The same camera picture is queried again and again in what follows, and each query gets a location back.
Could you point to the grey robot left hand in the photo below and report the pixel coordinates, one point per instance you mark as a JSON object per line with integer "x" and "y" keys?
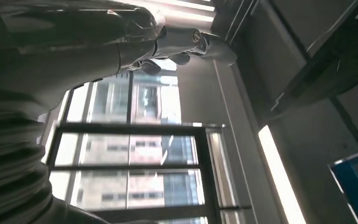
{"x": 58, "y": 46}

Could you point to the bright ceiling light strip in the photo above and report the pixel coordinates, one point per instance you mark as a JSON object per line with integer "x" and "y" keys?
{"x": 277, "y": 173}

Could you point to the dark overhead beam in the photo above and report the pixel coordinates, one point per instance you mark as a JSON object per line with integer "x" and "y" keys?
{"x": 336, "y": 61}

